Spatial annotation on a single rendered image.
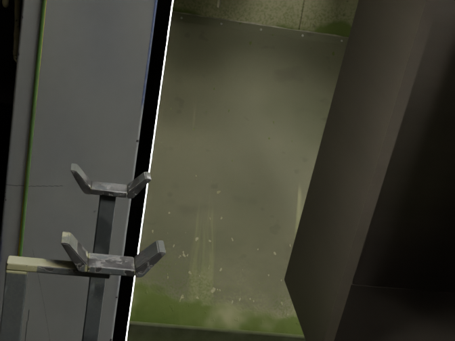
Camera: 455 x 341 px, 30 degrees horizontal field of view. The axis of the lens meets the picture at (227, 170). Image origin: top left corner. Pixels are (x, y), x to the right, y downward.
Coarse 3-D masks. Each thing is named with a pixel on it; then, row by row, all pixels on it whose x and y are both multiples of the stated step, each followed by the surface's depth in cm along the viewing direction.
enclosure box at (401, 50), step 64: (384, 0) 176; (448, 0) 195; (384, 64) 173; (448, 64) 202; (384, 128) 169; (448, 128) 210; (320, 192) 203; (384, 192) 216; (448, 192) 219; (320, 256) 198; (384, 256) 226; (448, 256) 229; (320, 320) 194; (384, 320) 217; (448, 320) 222
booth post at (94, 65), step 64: (64, 0) 115; (128, 0) 116; (64, 64) 117; (128, 64) 118; (64, 128) 119; (128, 128) 121; (64, 192) 122; (0, 256) 123; (64, 256) 124; (0, 320) 126; (64, 320) 127
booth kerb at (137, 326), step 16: (128, 336) 270; (144, 336) 270; (160, 336) 271; (176, 336) 272; (192, 336) 273; (208, 336) 273; (224, 336) 274; (240, 336) 275; (256, 336) 276; (272, 336) 277; (288, 336) 278; (304, 336) 279
